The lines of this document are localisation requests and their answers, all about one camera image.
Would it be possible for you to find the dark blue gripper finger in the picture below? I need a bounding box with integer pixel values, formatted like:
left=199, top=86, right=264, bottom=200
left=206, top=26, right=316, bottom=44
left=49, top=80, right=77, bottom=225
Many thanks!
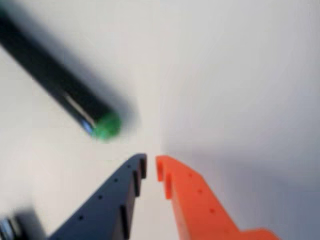
left=46, top=153, right=148, bottom=240

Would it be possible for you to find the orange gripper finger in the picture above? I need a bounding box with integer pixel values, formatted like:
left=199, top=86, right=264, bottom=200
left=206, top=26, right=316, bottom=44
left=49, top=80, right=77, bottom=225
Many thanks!
left=155, top=155, right=281, bottom=240

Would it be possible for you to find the black cylindrical battery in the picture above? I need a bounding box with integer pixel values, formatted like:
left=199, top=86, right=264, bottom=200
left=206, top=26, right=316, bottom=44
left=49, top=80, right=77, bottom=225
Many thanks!
left=0, top=208, right=48, bottom=240

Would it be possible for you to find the black marker green cap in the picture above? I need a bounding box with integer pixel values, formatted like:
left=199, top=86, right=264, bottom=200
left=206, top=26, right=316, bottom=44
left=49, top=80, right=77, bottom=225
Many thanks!
left=0, top=7, right=123, bottom=144

